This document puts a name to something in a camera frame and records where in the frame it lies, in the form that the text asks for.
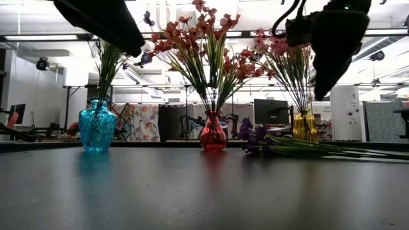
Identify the black computer monitor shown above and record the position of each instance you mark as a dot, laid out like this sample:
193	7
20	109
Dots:
270	110

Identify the yellow glass vase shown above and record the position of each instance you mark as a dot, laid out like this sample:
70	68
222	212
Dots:
305	126

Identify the red glass vase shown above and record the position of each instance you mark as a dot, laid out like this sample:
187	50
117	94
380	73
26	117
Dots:
213	137

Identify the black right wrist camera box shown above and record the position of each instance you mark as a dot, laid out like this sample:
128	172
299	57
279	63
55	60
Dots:
300	30

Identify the small black monitor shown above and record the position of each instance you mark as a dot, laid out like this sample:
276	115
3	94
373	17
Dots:
20	110

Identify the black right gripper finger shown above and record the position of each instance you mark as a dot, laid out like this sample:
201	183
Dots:
322	89
338	41

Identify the black round spotlight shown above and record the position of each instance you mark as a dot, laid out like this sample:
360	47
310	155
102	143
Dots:
42	64
147	58
378	56

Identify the black metal station frame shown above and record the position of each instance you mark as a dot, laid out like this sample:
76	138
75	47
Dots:
187	96

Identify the white cabinet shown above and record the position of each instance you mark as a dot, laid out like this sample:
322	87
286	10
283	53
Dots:
346	108

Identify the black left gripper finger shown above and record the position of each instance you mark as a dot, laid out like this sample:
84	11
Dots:
99	16
138	48

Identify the purple artificial flower bunch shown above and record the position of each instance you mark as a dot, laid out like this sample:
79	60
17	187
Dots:
246	127
107	67
148	18

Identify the black light bar frame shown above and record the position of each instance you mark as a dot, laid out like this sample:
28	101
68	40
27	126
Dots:
246	33

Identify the blue textured glass vase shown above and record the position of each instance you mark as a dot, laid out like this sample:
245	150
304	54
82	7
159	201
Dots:
97	127

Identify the red chair backrest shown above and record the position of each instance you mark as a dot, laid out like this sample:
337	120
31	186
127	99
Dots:
12	119

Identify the floral patterned cloth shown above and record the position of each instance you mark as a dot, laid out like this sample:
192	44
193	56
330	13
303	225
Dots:
137	121

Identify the grey partition panel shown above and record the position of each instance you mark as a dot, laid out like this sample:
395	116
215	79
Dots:
383	121

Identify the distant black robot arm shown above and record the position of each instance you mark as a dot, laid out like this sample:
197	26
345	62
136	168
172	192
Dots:
232	121
19	134
183	123

